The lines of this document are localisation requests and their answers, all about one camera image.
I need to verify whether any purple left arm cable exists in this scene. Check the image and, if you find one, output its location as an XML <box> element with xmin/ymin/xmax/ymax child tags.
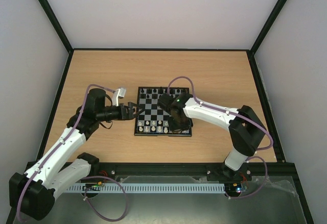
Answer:
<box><xmin>16</xmin><ymin>84</ymin><xmax>130</xmax><ymax>221</ymax></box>

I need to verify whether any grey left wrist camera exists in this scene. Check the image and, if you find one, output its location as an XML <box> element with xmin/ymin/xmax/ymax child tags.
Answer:
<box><xmin>111</xmin><ymin>87</ymin><xmax>127</xmax><ymax>107</ymax></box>

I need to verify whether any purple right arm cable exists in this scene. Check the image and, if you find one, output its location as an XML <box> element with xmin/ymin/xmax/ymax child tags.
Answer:
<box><xmin>167</xmin><ymin>76</ymin><xmax>274</xmax><ymax>200</ymax></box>

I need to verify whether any black and silver chessboard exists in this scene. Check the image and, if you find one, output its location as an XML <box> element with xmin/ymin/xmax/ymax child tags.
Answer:
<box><xmin>134</xmin><ymin>87</ymin><xmax>192</xmax><ymax>137</ymax></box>

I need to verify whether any light blue slotted cable duct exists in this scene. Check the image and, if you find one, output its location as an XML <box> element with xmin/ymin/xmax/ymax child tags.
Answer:
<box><xmin>65</xmin><ymin>183</ymin><xmax>225</xmax><ymax>194</ymax></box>

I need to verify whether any black king back row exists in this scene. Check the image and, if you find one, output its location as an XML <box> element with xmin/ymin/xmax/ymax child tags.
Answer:
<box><xmin>158</xmin><ymin>87</ymin><xmax>164</xmax><ymax>94</ymax></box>

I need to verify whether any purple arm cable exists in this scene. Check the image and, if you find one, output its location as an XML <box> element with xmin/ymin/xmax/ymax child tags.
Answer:
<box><xmin>167</xmin><ymin>76</ymin><xmax>274</xmax><ymax>200</ymax></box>
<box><xmin>16</xmin><ymin>84</ymin><xmax>130</xmax><ymax>221</ymax></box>

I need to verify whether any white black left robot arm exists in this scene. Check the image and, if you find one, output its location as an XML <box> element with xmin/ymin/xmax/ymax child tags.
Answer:
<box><xmin>9</xmin><ymin>84</ymin><xmax>143</xmax><ymax>223</ymax></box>

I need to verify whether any black aluminium frame rail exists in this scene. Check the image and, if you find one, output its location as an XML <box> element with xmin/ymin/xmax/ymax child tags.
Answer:
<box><xmin>100</xmin><ymin>162</ymin><xmax>297</xmax><ymax>179</ymax></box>

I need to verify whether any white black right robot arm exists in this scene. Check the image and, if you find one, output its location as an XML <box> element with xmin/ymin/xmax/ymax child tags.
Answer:
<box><xmin>158</xmin><ymin>93</ymin><xmax>266</xmax><ymax>179</ymax></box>

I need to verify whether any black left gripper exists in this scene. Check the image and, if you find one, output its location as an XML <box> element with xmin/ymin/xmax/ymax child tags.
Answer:
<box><xmin>98</xmin><ymin>102</ymin><xmax>146</xmax><ymax>121</ymax></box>

